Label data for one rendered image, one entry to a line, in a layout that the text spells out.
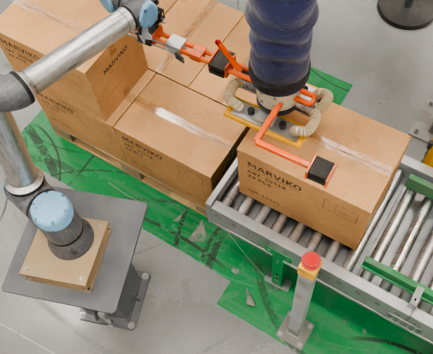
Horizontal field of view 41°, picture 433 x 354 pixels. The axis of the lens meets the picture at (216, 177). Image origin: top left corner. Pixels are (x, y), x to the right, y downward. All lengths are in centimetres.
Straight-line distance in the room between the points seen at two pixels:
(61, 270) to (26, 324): 94
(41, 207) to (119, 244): 41
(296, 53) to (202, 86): 120
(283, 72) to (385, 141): 64
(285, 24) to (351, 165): 78
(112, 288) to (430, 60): 256
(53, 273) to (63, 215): 30
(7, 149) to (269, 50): 97
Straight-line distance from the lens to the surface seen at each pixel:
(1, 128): 208
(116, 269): 245
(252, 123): 228
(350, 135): 245
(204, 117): 298
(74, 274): 240
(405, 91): 384
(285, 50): 194
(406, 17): 419
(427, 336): 270
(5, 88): 186
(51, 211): 224
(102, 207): 258
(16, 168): 223
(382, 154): 243
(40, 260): 248
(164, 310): 315
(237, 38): 329
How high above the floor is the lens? 300
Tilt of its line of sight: 62 degrees down
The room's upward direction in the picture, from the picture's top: 8 degrees counter-clockwise
